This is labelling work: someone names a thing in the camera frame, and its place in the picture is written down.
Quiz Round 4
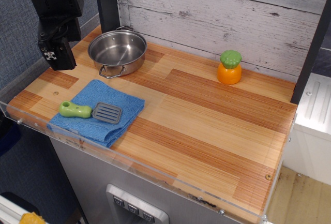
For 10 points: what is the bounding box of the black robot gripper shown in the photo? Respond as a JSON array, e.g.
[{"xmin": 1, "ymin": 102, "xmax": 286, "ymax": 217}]
[{"xmin": 31, "ymin": 0, "xmax": 83, "ymax": 71}]

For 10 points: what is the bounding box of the orange carrot salt shaker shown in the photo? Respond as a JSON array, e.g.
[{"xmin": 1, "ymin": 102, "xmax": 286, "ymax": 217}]
[{"xmin": 217, "ymin": 50, "xmax": 242, "ymax": 85}]

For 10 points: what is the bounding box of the blue folded cloth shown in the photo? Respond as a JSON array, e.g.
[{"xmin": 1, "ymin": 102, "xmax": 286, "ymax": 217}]
[{"xmin": 47, "ymin": 80, "xmax": 145, "ymax": 148}]

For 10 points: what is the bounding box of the stainless steel pot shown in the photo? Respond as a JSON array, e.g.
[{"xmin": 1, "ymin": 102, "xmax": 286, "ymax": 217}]
[{"xmin": 87, "ymin": 26, "xmax": 147, "ymax": 79}]

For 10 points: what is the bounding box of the clear acrylic table guard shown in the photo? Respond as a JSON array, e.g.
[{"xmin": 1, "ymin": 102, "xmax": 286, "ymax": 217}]
[{"xmin": 2, "ymin": 97, "xmax": 296, "ymax": 223}]

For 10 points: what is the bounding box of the silver dispenser panel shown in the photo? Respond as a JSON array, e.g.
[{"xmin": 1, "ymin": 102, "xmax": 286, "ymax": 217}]
[{"xmin": 106, "ymin": 184, "xmax": 170, "ymax": 223}]

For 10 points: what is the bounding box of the yellow object bottom left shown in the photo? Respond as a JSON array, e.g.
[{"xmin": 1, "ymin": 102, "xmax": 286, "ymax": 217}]
[{"xmin": 19, "ymin": 212, "xmax": 47, "ymax": 224}]

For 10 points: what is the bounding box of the white ridged side cabinet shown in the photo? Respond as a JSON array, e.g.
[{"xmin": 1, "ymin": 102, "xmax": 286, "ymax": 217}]
[{"xmin": 283, "ymin": 73, "xmax": 330, "ymax": 185}]

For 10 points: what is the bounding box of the green handled grey spatula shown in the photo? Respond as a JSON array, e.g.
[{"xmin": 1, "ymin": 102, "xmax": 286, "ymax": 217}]
[{"xmin": 59, "ymin": 101, "xmax": 122, "ymax": 124}]

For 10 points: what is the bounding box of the dark vertical post left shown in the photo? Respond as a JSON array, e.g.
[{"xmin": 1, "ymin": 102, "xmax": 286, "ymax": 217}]
[{"xmin": 97, "ymin": 0, "xmax": 120, "ymax": 33}]

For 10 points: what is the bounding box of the dark vertical post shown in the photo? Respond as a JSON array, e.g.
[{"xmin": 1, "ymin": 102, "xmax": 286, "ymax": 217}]
[
  {"xmin": 97, "ymin": 0, "xmax": 120, "ymax": 33},
  {"xmin": 290, "ymin": 0, "xmax": 331, "ymax": 105}
]

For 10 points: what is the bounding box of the dark vertical post right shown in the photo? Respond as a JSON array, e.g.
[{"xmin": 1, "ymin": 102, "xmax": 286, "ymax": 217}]
[{"xmin": 290, "ymin": 0, "xmax": 331, "ymax": 105}]

